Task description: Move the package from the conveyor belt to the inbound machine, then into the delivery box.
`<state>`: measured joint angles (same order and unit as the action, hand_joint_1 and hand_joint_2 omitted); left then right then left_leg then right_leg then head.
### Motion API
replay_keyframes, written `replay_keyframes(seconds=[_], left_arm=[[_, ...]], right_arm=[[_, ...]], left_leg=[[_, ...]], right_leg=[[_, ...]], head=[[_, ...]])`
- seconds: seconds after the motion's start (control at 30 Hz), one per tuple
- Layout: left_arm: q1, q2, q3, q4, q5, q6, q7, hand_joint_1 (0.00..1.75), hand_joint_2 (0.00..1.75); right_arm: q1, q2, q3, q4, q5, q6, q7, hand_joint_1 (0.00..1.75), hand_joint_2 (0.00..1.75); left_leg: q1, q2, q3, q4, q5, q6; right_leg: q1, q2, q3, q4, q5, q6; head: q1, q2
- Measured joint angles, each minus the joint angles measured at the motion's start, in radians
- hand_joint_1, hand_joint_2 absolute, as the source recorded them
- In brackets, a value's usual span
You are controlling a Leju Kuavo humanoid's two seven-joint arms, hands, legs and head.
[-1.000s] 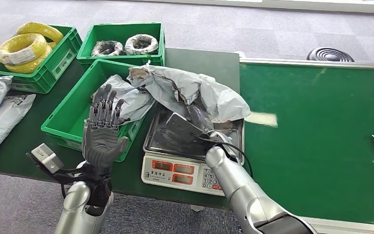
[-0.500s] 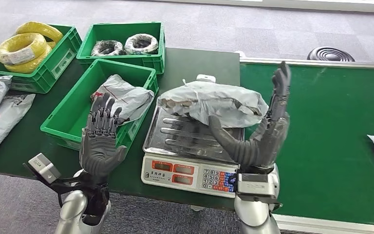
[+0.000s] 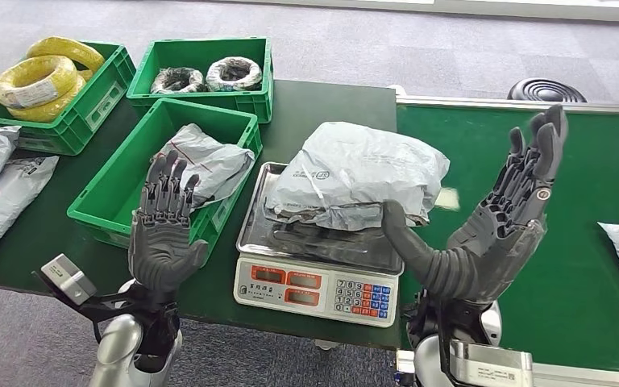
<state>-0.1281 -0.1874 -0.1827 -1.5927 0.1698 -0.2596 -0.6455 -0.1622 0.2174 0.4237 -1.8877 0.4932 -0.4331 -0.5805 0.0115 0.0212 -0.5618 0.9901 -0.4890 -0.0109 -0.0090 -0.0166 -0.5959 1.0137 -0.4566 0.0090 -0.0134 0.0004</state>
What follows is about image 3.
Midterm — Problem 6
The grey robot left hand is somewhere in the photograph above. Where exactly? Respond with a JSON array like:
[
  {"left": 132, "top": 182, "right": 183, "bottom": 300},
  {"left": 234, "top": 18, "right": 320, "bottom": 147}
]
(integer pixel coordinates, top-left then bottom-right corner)
[{"left": 127, "top": 149, "right": 210, "bottom": 293}]

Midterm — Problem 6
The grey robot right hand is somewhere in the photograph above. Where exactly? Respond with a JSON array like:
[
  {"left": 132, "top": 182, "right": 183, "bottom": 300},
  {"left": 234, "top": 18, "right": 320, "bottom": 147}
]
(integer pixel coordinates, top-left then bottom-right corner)
[{"left": 381, "top": 104, "right": 570, "bottom": 306}]

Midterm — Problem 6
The grey courier bag black logo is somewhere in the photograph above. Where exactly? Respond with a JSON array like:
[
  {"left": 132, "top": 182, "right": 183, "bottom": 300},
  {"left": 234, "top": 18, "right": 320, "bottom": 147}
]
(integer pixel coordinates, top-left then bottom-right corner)
[{"left": 264, "top": 121, "right": 451, "bottom": 232}]

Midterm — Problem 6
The green plastic delivery crate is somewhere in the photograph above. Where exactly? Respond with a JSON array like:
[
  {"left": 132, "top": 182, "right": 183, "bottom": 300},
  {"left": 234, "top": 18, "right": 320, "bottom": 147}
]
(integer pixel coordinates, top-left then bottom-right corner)
[{"left": 67, "top": 98, "right": 264, "bottom": 267}]

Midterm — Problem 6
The green conveyor belt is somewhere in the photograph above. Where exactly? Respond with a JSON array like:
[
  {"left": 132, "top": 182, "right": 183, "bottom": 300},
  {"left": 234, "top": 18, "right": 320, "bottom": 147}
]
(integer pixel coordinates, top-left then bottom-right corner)
[{"left": 394, "top": 94, "right": 619, "bottom": 387}]

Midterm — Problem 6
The pale paper slip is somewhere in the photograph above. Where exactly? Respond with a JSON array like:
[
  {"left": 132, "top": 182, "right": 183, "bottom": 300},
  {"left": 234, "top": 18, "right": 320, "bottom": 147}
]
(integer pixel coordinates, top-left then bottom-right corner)
[{"left": 434, "top": 187, "right": 462, "bottom": 211}]

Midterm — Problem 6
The crumpled grey courier bag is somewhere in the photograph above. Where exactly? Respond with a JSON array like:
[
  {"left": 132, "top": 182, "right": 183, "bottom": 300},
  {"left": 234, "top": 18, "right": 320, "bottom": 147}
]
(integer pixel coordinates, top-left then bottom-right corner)
[{"left": 156, "top": 123, "right": 256, "bottom": 210}]

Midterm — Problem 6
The steel scale tray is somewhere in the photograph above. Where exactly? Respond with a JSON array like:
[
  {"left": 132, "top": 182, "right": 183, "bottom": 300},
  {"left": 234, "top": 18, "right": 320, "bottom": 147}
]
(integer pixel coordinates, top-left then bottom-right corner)
[{"left": 235, "top": 161, "right": 405, "bottom": 277}]

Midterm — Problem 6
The white electronic scale body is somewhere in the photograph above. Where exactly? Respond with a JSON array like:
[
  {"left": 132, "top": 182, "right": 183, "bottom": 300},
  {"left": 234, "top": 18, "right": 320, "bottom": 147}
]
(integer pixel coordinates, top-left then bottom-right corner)
[{"left": 233, "top": 251, "right": 401, "bottom": 329}]

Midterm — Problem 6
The black ribbed round object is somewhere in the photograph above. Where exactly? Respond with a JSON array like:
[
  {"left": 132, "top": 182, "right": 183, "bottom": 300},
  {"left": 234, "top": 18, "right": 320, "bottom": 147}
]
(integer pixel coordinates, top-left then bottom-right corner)
[{"left": 506, "top": 77, "right": 588, "bottom": 104}]

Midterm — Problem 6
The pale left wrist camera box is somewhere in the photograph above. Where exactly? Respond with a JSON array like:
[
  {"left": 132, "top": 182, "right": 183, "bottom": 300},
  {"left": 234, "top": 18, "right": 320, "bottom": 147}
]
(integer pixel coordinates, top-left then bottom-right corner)
[{"left": 39, "top": 252, "right": 98, "bottom": 307}]

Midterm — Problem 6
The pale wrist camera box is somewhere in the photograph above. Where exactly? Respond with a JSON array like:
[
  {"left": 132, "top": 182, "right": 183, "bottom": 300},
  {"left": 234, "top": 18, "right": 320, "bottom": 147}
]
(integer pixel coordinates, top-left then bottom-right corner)
[
  {"left": 39, "top": 252, "right": 98, "bottom": 307},
  {"left": 448, "top": 339, "right": 535, "bottom": 387}
]

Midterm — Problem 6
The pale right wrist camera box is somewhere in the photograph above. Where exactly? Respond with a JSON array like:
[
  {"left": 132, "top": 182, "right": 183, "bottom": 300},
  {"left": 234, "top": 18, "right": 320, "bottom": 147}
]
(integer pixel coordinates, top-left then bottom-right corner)
[{"left": 448, "top": 339, "right": 535, "bottom": 387}]

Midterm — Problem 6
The yellow wire coil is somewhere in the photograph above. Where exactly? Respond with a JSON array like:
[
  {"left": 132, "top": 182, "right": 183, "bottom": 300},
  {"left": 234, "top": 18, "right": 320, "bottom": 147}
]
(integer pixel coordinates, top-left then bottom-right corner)
[
  {"left": 6, "top": 73, "right": 88, "bottom": 124},
  {"left": 25, "top": 35, "right": 106, "bottom": 75},
  {"left": 0, "top": 55, "right": 80, "bottom": 111}
]

